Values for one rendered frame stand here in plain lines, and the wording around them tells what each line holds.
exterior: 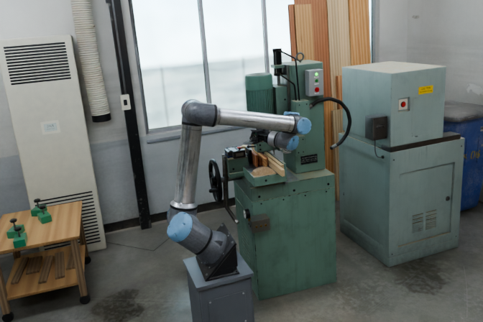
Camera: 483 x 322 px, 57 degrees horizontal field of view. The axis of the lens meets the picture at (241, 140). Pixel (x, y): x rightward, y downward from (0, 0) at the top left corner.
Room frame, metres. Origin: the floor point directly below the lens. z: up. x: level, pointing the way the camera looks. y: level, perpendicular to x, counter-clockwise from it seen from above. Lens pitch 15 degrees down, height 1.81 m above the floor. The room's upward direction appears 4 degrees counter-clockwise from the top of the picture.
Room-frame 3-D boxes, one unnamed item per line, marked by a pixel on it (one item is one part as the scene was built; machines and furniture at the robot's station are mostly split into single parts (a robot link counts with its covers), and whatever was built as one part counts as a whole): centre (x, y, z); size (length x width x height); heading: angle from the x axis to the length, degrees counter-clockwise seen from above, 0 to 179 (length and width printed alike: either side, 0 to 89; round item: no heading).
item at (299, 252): (2.86, -0.25, 0.36); 0.58 x 0.45 x 0.71; 105
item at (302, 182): (2.86, -0.26, 0.76); 0.57 x 0.45 x 0.09; 105
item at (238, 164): (2.78, 0.05, 0.92); 0.15 x 0.13 x 0.09; 15
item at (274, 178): (2.80, -0.03, 0.87); 0.61 x 0.30 x 0.06; 15
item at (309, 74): (2.77, -0.48, 1.40); 0.10 x 0.06 x 0.16; 105
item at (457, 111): (3.77, -1.83, 0.48); 0.64 x 0.54 x 0.97; 21
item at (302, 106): (2.73, -0.39, 1.23); 0.09 x 0.08 x 0.15; 105
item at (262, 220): (2.54, -0.07, 0.58); 0.12 x 0.08 x 0.08; 105
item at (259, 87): (2.83, -0.14, 1.32); 0.18 x 0.18 x 0.31
